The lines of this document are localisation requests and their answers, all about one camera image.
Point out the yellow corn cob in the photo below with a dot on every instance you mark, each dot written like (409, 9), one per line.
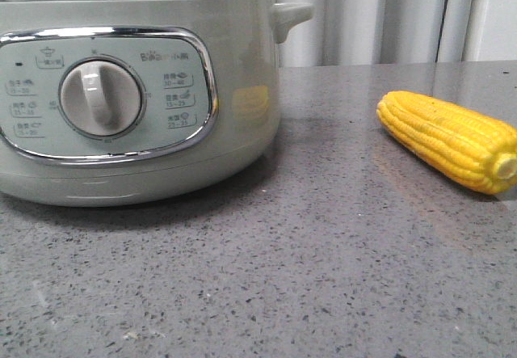
(474, 150)

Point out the grey timer knob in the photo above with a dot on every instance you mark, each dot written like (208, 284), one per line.
(101, 98)

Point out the pale green electric cooking pot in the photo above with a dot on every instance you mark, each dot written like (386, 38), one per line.
(208, 75)

